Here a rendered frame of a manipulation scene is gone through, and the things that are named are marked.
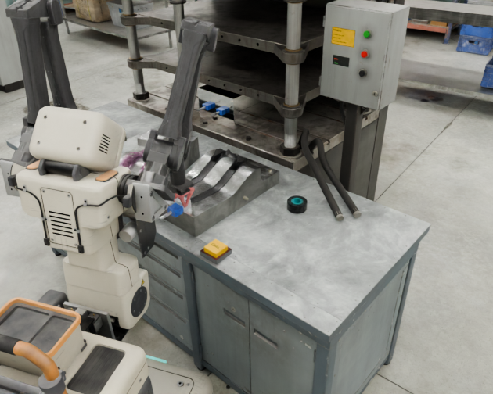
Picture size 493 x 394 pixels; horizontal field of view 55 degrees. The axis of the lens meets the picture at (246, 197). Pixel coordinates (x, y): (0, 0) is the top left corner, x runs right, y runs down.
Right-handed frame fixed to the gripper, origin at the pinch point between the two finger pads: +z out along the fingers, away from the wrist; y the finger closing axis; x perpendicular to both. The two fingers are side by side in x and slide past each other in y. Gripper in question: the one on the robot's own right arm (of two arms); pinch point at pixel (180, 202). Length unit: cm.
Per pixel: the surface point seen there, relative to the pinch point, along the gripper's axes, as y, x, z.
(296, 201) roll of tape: -25.2, -38.6, 8.8
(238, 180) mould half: -6.2, -25.0, 0.1
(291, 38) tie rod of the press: 5, -73, -43
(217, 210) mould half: -8.5, -10.1, 5.4
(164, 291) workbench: 16, 2, 54
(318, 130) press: 9, -106, 12
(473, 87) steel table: 8, -376, 66
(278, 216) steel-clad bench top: -24.0, -27.9, 11.1
